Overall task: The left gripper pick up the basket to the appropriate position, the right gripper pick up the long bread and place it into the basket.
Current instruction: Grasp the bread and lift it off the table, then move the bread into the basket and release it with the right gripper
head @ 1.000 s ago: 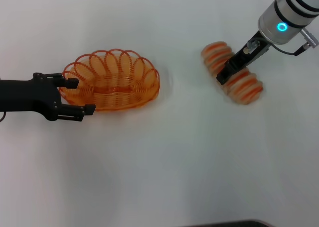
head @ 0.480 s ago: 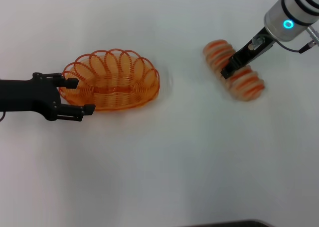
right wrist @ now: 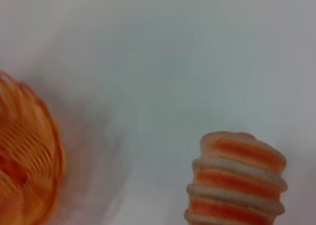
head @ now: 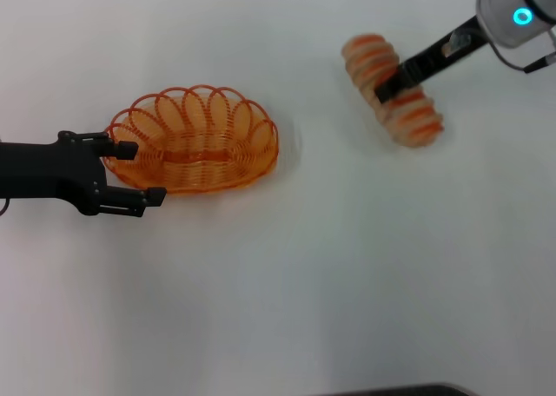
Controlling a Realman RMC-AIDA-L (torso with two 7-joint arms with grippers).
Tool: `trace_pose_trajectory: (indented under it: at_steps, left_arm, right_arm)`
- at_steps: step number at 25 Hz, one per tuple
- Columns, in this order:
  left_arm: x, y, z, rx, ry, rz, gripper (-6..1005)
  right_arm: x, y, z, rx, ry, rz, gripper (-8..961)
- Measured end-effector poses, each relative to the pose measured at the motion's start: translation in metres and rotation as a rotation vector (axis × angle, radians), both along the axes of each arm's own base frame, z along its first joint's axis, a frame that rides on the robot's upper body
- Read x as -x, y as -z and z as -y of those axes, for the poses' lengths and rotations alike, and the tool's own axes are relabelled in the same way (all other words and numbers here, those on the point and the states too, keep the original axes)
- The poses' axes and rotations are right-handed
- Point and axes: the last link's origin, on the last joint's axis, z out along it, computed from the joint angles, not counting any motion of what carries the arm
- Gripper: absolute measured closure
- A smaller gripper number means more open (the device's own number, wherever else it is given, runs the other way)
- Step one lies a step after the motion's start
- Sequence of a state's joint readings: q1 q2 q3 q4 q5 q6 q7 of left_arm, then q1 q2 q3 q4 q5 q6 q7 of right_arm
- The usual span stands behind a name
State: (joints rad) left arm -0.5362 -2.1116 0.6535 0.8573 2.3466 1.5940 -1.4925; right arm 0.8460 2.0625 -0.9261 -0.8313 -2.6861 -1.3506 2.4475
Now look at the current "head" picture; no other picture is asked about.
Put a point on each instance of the dark curved robot base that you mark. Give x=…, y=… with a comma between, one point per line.
x=391, y=391

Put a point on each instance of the orange striped bread loaf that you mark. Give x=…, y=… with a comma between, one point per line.
x=369, y=57

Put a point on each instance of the silver metal bracket knob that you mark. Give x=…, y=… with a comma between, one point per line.
x=454, y=42

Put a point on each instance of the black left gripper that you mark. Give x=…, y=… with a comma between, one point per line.
x=43, y=170

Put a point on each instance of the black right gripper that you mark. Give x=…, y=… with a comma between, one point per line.
x=430, y=59

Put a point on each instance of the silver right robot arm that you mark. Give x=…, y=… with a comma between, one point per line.
x=499, y=9

